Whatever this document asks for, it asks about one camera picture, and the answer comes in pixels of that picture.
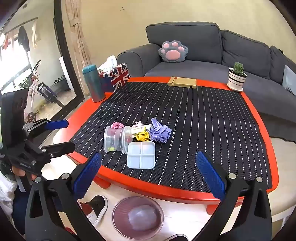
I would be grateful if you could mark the purple paper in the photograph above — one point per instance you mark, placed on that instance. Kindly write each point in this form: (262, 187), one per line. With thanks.
(159, 133)

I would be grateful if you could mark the white divided tray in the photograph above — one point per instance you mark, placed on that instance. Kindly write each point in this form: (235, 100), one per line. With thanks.
(141, 155)

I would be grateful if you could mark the wooden phone stand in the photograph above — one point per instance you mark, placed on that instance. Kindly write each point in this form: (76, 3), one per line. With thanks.
(185, 82)

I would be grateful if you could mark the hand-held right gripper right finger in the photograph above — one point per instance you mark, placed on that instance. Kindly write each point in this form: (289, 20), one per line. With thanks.
(210, 176)

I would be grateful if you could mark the grey pink paw cushion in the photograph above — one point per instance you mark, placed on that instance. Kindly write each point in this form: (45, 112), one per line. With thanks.
(172, 52)

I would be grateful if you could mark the white oblong case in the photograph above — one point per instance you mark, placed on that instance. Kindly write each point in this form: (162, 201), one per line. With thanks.
(144, 128)

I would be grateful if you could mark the person's right shoe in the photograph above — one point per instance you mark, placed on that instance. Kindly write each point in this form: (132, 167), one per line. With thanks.
(177, 238)

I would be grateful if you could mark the pink paper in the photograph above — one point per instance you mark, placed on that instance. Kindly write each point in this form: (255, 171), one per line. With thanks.
(117, 125)

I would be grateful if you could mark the black striped table mat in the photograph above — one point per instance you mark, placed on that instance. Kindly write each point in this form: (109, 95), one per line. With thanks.
(196, 120)

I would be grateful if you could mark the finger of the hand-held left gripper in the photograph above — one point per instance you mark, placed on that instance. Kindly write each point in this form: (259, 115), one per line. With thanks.
(61, 148)
(56, 124)

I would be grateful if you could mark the white tissue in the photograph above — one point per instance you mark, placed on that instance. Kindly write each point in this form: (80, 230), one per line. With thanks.
(108, 63)

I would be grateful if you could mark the person's left hand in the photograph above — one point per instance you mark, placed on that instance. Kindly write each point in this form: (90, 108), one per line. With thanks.
(19, 172)

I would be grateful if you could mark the person's left forearm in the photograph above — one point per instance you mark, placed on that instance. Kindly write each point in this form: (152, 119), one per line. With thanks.
(7, 194)

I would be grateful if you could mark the clear plastic jar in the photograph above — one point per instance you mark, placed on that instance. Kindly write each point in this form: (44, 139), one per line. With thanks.
(113, 139)

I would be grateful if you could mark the cactus in striped pot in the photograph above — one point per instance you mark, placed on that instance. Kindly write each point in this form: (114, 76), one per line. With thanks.
(236, 78)

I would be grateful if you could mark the pink translucent waste bin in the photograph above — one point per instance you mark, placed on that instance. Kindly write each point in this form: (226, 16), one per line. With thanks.
(122, 215)

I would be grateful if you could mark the light blue cushion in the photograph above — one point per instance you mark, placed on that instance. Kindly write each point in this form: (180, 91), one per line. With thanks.
(290, 80)

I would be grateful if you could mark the yellow paper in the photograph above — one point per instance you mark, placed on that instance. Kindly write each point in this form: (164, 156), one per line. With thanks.
(142, 136)

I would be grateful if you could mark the black framed mirror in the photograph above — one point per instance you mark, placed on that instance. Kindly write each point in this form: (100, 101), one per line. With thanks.
(34, 58)

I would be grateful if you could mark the teal thermos bottle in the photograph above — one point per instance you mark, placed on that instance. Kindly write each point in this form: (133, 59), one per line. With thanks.
(92, 83)

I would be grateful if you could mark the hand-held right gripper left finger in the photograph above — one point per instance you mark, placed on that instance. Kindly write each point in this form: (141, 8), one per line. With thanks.
(87, 173)

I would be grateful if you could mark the grey sofa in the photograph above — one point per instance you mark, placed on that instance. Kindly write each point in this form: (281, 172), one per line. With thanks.
(203, 39)

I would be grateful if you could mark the clear plastic bin bag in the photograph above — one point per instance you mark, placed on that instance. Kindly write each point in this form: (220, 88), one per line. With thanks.
(143, 217)

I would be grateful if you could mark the small pink white toy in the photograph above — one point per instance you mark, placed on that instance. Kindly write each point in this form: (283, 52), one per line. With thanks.
(138, 124)

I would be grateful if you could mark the person's left shoe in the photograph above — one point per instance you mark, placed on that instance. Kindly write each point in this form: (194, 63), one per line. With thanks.
(97, 205)

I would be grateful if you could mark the red table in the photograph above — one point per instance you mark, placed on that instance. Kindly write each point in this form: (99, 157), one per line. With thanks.
(78, 115)

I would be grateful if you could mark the flag print tissue box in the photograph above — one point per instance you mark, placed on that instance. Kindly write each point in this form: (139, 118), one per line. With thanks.
(118, 77)

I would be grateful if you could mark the person's left leg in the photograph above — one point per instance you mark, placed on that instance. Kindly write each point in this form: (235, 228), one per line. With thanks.
(19, 213)

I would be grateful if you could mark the person's shoe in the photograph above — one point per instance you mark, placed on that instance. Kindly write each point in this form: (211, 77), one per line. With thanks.
(177, 238)
(97, 205)

